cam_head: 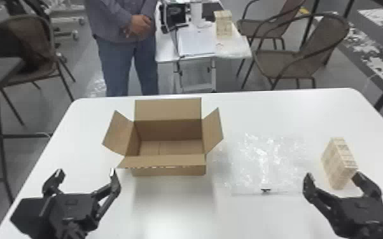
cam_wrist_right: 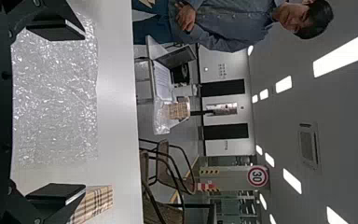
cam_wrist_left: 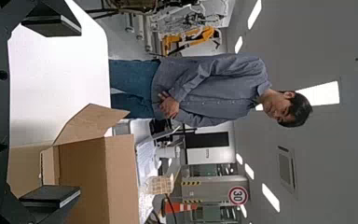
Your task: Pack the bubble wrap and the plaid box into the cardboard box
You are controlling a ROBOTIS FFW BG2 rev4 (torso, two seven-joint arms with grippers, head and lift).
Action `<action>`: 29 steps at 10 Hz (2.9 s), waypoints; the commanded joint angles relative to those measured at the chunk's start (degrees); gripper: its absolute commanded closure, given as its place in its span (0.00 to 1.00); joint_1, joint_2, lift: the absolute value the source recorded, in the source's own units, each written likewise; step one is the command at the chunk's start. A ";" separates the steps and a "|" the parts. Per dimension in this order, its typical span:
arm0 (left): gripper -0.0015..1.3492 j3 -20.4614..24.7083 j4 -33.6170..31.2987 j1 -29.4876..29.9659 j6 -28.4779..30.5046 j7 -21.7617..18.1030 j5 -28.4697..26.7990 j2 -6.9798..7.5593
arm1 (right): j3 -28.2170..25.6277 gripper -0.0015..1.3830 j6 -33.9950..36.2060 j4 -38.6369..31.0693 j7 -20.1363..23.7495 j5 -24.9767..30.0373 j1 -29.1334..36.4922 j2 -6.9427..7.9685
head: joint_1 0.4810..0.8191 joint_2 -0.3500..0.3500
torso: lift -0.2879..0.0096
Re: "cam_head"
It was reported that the cardboard box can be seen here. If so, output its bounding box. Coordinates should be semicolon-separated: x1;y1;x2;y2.
102;97;225;177

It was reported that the person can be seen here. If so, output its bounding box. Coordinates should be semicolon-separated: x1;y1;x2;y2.
83;0;161;98

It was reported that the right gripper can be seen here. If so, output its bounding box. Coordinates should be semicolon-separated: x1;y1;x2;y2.
302;171;383;232

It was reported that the white roll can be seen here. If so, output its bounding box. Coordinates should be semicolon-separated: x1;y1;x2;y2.
190;1;213;29

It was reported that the black device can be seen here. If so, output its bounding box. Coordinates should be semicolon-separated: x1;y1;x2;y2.
159;3;190;34

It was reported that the white side table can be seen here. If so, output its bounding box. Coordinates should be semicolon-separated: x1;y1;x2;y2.
154;0;253;95

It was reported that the beige wooden block stack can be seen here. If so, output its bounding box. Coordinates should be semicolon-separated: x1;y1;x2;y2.
320;137;359;191
213;10;234;38

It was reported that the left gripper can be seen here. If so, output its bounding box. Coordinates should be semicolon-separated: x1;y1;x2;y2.
39;168;122;231

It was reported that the clear bubble wrap bag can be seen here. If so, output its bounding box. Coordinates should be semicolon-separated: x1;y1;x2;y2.
211;132;313;196

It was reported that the white paper sheet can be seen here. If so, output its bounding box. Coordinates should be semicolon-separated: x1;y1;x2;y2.
177;27;217;57

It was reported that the brown chair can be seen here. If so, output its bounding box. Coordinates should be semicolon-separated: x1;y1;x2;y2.
236;0;307;51
240;11;351;91
0;13;78;126

